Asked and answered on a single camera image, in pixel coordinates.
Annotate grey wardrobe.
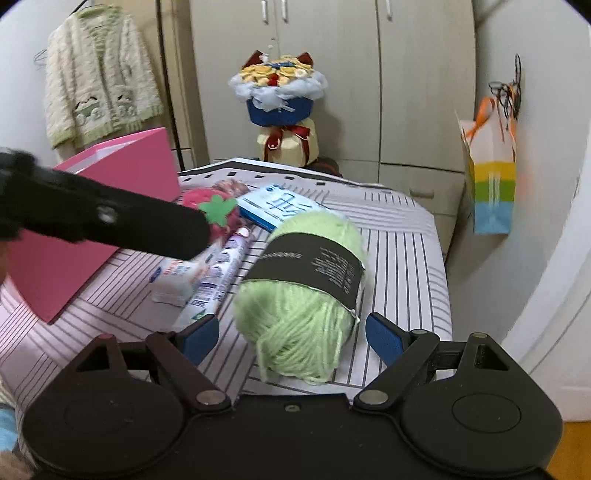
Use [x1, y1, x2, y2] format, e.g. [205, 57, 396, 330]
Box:
[189, 0, 476, 217]

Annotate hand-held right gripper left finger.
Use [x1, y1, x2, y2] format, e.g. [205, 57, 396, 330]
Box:
[69, 314, 232, 414]

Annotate pink cardboard box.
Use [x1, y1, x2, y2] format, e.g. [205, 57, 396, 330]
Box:
[7, 128, 182, 325]

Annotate cream green fluffy cardigan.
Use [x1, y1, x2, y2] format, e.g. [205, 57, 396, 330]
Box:
[45, 4, 164, 149]

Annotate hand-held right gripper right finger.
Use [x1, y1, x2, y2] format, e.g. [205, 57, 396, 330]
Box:
[353, 312, 513, 414]

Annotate colourful paper bag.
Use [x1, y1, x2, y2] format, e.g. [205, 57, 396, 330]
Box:
[455, 97, 517, 236]

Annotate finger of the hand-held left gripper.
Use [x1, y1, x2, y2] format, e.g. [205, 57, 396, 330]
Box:
[0, 148, 212, 262]

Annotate striped blanket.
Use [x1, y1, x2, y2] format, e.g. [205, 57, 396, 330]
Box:
[0, 158, 455, 402]

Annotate flower bouquet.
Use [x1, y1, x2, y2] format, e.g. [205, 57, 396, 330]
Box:
[228, 52, 329, 168]

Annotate green yarn ball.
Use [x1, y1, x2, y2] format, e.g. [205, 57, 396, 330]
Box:
[232, 212, 368, 385]

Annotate beige wooden panel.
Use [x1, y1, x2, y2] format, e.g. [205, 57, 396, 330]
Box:
[134, 0, 208, 169]

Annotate floral scrunchie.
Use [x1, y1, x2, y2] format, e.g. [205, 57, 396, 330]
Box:
[210, 179, 252, 200]

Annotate blue tissue pack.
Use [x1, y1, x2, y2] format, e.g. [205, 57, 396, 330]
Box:
[236, 184, 324, 232]

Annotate white door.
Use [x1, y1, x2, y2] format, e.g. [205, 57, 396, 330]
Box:
[522, 222, 591, 421]

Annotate white purple tube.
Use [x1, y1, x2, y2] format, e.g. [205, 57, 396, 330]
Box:
[173, 227, 252, 333]

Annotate white wipes pack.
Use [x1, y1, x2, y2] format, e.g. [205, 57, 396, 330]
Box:
[151, 247, 222, 305]

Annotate red strawberry plush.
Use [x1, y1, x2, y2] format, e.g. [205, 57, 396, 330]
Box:
[181, 187, 242, 241]

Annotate hanging black cables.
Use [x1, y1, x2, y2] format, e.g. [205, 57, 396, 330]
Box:
[489, 54, 522, 121]

